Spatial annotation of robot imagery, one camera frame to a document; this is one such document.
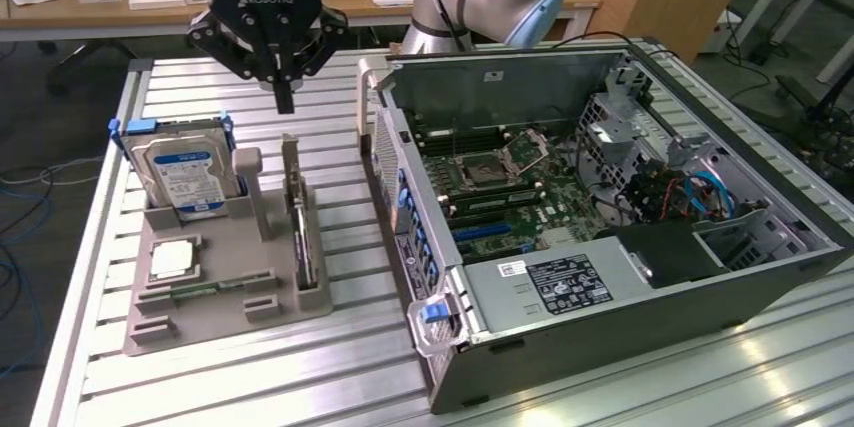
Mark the open black PC case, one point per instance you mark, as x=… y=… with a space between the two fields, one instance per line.
x=600 y=347

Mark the black chair base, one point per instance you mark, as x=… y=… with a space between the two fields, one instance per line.
x=80 y=54

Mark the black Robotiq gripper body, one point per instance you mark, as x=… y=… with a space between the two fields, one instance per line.
x=267 y=2

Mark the CPU socket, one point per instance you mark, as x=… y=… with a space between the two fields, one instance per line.
x=483 y=172

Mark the blue case latch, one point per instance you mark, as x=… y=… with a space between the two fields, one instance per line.
x=433 y=312

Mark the grey power supply unit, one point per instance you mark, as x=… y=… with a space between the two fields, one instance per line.
x=507 y=307

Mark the green RAM stick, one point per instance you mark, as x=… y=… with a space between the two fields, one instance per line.
x=200 y=291

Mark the silver CPU chip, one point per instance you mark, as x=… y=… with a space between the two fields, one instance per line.
x=172 y=259

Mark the blue expansion slot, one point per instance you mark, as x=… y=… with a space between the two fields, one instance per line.
x=483 y=232

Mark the hard disk with blue bracket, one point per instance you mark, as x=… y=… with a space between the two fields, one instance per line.
x=180 y=172

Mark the RAM stick with black label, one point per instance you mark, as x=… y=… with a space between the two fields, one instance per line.
x=496 y=199

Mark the graphics card with metal bracket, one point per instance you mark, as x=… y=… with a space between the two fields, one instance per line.
x=303 y=247

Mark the grey printed parts rack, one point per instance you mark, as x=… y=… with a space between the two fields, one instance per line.
x=220 y=317

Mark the white desk frame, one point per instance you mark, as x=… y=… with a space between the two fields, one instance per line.
x=834 y=59

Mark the metal disk bay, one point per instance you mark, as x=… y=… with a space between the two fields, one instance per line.
x=754 y=227

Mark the metal socket cover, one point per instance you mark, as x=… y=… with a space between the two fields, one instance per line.
x=530 y=147

